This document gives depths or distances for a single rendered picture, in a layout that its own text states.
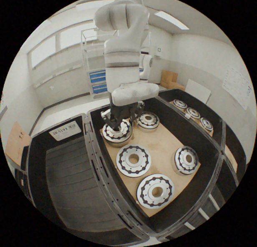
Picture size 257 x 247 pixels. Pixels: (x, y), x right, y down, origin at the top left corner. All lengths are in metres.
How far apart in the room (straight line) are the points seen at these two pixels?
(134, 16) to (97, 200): 0.41
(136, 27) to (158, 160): 0.33
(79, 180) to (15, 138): 2.64
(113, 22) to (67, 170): 0.41
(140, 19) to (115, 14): 0.04
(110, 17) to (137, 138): 0.34
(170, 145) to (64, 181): 0.41
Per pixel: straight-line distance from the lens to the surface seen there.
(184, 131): 0.32
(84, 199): 0.29
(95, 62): 2.84
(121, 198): 0.15
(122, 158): 0.22
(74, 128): 0.31
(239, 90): 3.18
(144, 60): 0.46
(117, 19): 0.17
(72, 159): 0.33
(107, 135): 0.25
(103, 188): 0.15
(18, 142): 2.84
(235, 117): 3.24
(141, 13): 0.17
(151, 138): 0.30
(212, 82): 3.22
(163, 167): 0.27
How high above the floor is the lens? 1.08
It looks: 44 degrees down
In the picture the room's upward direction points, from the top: straight up
